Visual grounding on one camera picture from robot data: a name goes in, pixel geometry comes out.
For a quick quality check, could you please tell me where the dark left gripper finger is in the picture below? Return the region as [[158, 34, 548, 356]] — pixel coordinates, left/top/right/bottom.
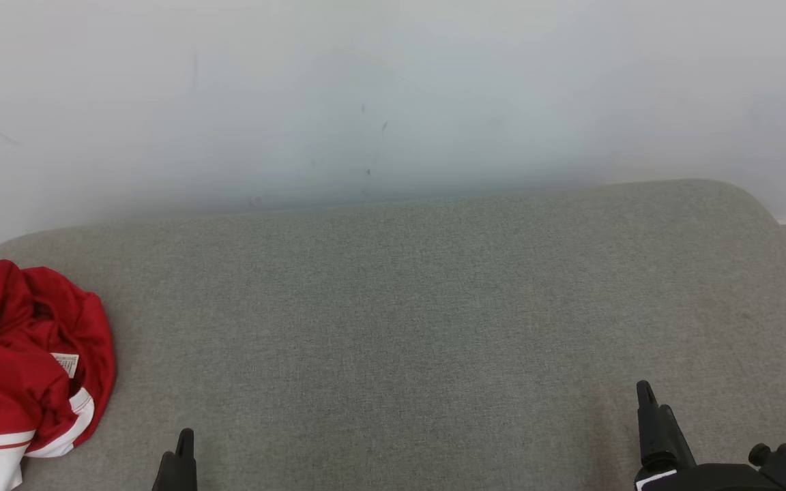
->
[[152, 451, 177, 491], [176, 428, 197, 491]]

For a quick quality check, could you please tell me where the grey fabric sofa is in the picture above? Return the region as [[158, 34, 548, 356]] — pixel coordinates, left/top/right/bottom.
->
[[0, 179, 786, 491]]

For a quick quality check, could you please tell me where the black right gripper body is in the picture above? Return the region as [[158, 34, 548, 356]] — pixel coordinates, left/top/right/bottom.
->
[[635, 465, 766, 491]]

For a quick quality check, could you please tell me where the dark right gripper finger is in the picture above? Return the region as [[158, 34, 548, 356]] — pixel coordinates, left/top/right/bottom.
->
[[659, 406, 697, 470], [637, 381, 663, 468]]

